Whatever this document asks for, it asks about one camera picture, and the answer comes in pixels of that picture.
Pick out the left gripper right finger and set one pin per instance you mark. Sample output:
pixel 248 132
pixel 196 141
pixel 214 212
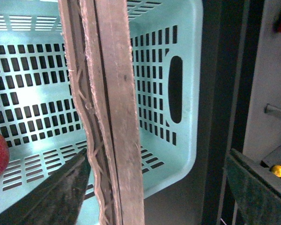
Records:
pixel 117 55

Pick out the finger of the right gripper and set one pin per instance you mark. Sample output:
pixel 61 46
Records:
pixel 57 200
pixel 256 190

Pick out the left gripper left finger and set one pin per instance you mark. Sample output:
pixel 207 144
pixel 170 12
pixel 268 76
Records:
pixel 75 47

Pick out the light blue plastic basket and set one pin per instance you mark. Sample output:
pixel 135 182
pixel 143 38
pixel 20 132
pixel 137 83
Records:
pixel 38 118

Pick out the yellow lemon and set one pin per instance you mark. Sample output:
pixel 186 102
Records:
pixel 276 170

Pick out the black perforated shelf post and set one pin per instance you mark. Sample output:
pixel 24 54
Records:
pixel 230 41

